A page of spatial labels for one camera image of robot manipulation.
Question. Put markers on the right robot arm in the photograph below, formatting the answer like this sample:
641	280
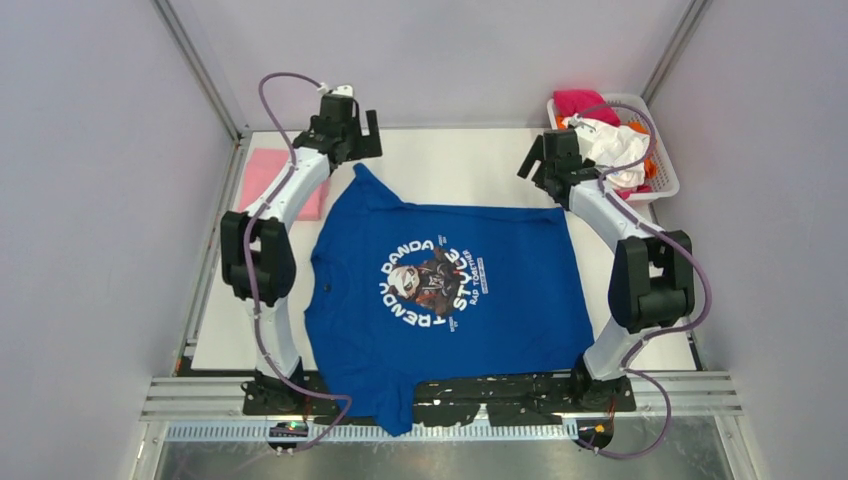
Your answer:
651	282

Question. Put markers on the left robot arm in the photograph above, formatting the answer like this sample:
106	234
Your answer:
257	259

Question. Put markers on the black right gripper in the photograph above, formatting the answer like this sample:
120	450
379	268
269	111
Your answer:
537	154

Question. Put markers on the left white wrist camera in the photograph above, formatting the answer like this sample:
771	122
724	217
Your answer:
345	90

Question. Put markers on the white plastic basket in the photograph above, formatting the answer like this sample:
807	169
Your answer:
665	184

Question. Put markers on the magenta t shirt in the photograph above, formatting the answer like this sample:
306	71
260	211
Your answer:
611	135

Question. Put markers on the white slotted cable duct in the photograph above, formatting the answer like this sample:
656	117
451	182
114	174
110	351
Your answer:
271	432

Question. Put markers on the blue printed t shirt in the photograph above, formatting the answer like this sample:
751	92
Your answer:
407	293

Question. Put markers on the white t shirt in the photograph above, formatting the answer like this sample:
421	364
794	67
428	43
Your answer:
616	152

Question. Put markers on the orange t shirt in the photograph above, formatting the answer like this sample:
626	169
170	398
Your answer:
652	159

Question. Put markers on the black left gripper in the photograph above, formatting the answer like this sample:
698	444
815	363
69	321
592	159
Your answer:
368	147

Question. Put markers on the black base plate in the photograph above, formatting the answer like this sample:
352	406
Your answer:
507	400

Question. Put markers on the folded pink t shirt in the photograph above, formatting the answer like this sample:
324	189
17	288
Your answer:
265	179

